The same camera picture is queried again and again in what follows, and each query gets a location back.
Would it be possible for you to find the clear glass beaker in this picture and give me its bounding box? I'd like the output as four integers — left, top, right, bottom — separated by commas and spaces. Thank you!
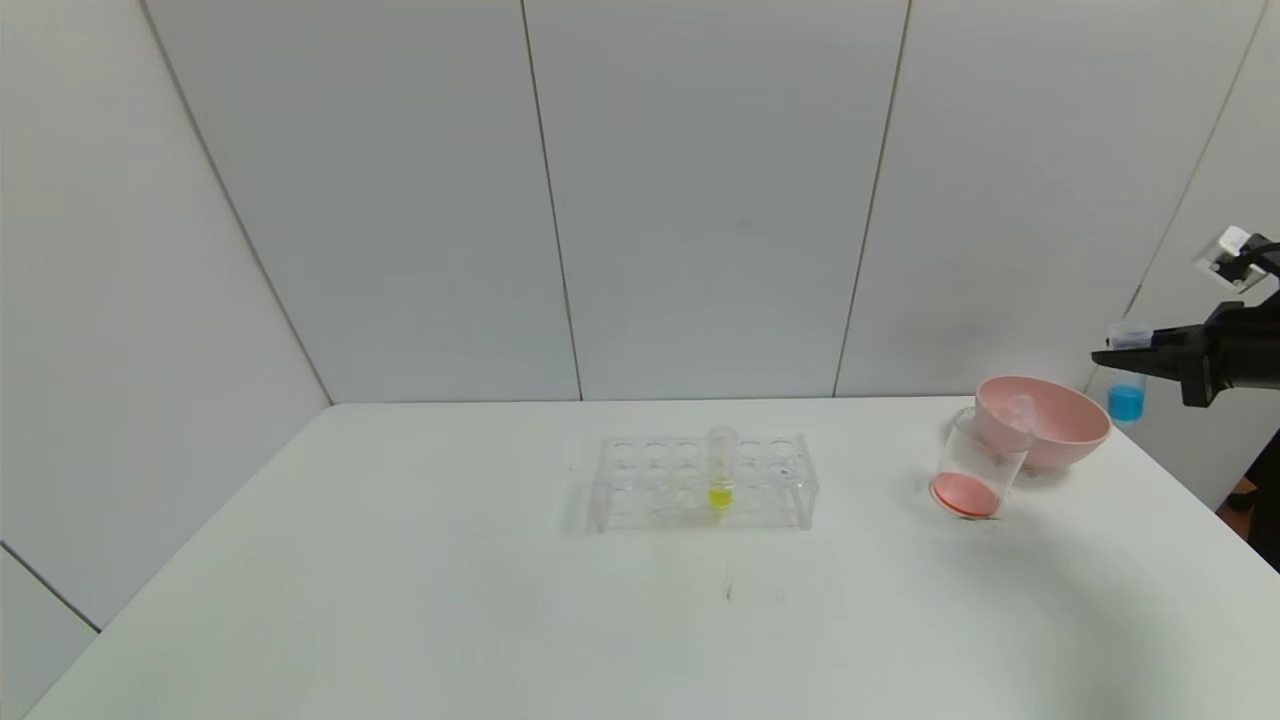
930, 408, 1033, 521

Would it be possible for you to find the blue pigment test tube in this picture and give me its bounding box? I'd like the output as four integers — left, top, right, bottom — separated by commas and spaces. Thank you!
1105, 322, 1151, 426

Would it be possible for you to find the yellow pigment test tube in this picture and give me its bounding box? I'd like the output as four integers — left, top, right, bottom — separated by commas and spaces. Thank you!
706, 426, 737, 511

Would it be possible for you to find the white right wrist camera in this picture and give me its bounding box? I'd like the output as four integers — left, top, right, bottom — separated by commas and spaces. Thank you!
1195, 228, 1257, 291

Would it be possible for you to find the dark background object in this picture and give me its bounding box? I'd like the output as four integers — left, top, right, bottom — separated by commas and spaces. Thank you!
1215, 432, 1280, 576

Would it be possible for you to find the pink bowl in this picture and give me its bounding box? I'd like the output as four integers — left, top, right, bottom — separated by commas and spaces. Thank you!
973, 376, 1113, 471

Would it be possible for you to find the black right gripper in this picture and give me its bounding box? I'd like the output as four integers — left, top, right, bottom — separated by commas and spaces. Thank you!
1091, 300, 1280, 408

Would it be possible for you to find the clear plastic test tube rack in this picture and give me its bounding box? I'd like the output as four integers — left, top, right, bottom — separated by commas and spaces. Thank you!
590, 432, 819, 533

